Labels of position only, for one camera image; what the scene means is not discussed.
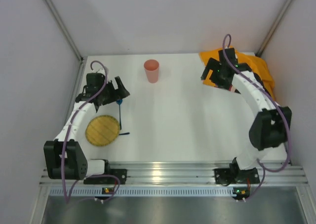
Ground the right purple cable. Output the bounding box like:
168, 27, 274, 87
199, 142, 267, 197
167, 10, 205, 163
223, 34, 292, 202

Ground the slotted grey cable duct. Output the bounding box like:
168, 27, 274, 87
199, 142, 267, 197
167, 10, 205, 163
49, 186, 250, 197

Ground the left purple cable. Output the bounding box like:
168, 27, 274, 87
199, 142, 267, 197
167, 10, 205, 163
61, 60, 121, 204

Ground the aluminium rail frame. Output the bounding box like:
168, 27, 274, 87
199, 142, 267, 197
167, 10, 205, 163
39, 161, 309, 186

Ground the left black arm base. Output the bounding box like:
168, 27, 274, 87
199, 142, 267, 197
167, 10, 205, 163
83, 169, 127, 185

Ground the orange cartoon mouse cloth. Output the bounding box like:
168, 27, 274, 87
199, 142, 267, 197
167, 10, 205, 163
199, 48, 275, 99

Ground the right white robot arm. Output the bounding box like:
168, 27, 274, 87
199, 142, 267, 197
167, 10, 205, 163
199, 47, 292, 186

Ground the purple cable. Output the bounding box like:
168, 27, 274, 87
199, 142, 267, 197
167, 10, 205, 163
223, 34, 292, 202
61, 60, 121, 204

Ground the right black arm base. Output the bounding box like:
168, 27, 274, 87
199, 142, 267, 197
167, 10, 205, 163
214, 168, 260, 186

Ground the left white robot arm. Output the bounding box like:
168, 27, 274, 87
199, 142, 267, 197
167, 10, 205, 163
43, 73, 130, 180

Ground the blue metallic spoon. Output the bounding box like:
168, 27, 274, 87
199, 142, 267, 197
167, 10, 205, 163
116, 99, 123, 130

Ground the round woven bamboo plate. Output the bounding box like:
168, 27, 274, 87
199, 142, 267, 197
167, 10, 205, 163
85, 115, 120, 147

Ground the pink plastic cup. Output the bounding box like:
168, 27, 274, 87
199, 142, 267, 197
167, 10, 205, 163
144, 59, 159, 84

